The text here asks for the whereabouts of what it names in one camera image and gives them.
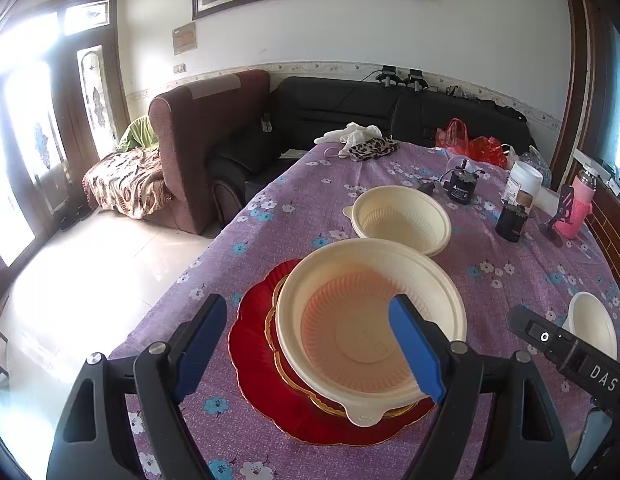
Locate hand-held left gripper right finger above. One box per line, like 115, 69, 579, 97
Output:
388, 294, 575, 480

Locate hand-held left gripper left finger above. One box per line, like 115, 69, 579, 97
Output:
46, 294, 228, 480

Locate white paper bowl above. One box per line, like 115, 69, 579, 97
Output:
561, 291, 618, 361

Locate red glass plate with sticker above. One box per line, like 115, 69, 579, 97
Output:
227, 259, 438, 447

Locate cream plastic bowl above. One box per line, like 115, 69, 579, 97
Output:
276, 238, 468, 428
342, 185, 452, 257

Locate black device with wooden knob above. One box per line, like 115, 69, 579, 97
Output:
495, 189, 536, 244

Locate black phone stand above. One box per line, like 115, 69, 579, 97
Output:
539, 185, 576, 247

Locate bottle with pink knitted sleeve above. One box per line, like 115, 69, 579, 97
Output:
555, 169, 598, 240

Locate black round motor device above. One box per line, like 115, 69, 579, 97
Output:
442, 158, 483, 206

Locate white box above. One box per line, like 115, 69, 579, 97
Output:
535, 187, 561, 211

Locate purple floral tablecloth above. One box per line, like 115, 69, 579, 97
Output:
107, 139, 620, 480

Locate patterned brown blanket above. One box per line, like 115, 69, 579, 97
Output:
82, 147, 173, 220

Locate white plastic jar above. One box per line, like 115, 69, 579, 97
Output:
505, 161, 544, 208

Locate brown armchair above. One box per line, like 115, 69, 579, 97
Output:
149, 69, 271, 235

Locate red plastic bag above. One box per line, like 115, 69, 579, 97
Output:
435, 118, 508, 168

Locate clear plastic bag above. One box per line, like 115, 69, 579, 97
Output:
515, 145, 553, 186

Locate green cloth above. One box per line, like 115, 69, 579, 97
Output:
117, 115, 158, 151

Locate white gloves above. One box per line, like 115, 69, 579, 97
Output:
314, 122, 383, 156

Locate black leather sofa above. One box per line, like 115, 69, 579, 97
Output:
206, 76, 536, 221

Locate black device on sofa back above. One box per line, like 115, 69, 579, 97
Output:
375, 65, 403, 90
402, 68, 431, 95

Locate glass panel door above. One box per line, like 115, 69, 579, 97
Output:
0, 0, 131, 271

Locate brown wall plaque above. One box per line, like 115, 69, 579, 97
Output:
171, 22, 197, 56

